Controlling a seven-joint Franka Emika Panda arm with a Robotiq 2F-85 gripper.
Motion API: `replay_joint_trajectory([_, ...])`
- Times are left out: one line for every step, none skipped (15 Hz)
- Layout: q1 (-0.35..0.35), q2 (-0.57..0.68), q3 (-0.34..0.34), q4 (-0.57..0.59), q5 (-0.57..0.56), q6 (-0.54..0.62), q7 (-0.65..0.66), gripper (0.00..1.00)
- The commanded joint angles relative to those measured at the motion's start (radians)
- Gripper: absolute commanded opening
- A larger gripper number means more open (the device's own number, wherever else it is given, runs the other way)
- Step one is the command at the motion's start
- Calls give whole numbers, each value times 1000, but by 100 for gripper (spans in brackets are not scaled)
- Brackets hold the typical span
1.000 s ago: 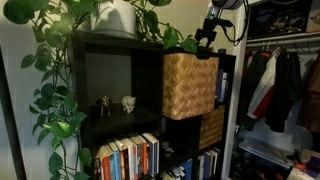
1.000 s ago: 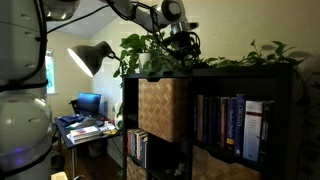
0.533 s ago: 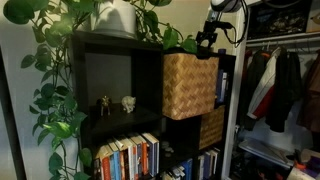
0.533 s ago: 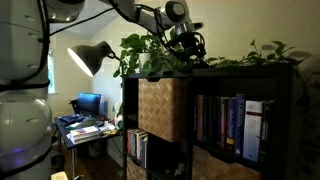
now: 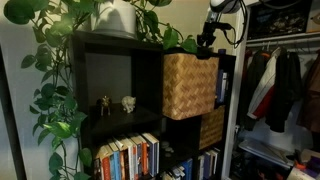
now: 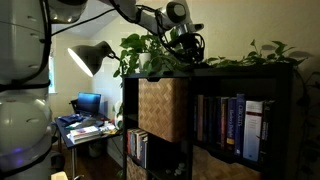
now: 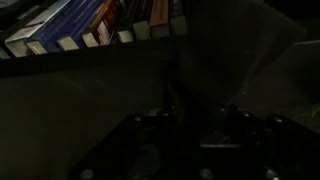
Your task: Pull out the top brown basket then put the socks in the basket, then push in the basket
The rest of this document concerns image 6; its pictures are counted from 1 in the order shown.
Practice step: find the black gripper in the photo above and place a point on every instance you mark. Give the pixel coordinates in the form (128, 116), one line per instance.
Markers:
(192, 42)

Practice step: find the woven brown basket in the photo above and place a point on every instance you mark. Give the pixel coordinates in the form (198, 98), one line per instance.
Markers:
(135, 171)
(216, 170)
(163, 110)

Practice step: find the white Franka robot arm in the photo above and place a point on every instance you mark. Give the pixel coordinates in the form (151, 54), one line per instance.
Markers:
(23, 126)

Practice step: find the black cube shelf unit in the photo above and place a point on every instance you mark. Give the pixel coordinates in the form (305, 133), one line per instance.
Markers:
(233, 71)

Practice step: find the white plant pot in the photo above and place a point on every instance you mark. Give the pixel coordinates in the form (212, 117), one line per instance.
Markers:
(144, 61)

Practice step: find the tan hardcover book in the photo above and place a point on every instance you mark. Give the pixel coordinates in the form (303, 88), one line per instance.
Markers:
(200, 116)

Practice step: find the green pothos plant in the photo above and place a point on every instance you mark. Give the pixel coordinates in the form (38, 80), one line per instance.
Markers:
(133, 41)

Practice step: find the brown hardcover book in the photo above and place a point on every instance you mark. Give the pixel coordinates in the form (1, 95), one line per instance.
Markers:
(223, 121)

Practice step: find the blue book yellow label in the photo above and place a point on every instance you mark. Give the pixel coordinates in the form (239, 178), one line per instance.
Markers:
(231, 123)

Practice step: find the tall blue hardcover book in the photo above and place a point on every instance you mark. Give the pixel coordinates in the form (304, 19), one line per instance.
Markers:
(240, 126)

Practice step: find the white hardcover book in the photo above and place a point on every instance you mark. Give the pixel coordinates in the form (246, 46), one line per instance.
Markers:
(252, 136)

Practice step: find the black hardcover book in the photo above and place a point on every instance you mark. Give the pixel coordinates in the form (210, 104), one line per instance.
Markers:
(266, 133)

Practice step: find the grey desk lamp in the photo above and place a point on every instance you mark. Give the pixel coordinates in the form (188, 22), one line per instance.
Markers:
(88, 56)

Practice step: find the books on lower left shelf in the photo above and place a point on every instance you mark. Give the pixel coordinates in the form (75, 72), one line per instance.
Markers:
(144, 153)

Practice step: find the white pebble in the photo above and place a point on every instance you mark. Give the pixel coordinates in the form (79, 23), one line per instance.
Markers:
(181, 165)
(178, 171)
(168, 171)

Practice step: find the computer monitor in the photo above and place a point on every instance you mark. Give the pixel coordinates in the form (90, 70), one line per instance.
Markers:
(89, 104)

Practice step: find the colourful cover book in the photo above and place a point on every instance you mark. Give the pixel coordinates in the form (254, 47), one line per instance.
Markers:
(85, 131)

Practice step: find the white waste bin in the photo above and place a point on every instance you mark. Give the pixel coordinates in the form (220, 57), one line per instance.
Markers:
(95, 149)

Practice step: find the thick white book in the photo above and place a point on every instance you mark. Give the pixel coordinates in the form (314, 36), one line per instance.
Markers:
(85, 139)

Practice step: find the blue cloth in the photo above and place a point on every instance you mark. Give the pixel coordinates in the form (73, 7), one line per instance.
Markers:
(70, 119)

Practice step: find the window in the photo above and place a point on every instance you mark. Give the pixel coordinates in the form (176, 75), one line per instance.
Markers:
(51, 76)

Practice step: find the blue top desk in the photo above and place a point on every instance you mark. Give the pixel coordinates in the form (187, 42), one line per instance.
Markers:
(63, 136)

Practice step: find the small beige box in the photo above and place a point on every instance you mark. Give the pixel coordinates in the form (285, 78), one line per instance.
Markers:
(59, 176)

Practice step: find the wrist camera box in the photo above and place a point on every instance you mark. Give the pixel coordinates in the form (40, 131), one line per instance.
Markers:
(190, 29)

